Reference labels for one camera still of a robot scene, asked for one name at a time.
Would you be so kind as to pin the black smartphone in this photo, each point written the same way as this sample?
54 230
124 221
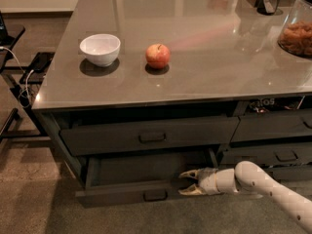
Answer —
41 61

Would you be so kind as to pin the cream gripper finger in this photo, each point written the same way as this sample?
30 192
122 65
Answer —
189 174
192 190

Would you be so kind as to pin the white ceramic bowl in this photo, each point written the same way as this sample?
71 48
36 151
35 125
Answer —
101 49

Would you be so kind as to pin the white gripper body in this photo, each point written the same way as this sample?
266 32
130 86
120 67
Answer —
208 181

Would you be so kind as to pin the dark cabinet frame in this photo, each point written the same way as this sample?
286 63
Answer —
63 118

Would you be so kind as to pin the snack bag in drawer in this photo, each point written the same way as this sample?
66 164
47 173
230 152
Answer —
262 105

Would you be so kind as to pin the black side stand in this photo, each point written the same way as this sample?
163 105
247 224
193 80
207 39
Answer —
19 80

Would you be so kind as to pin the glass jar with snacks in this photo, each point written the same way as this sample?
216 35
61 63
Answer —
296 34

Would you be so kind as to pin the red apple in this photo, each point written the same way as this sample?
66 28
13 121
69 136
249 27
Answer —
157 56

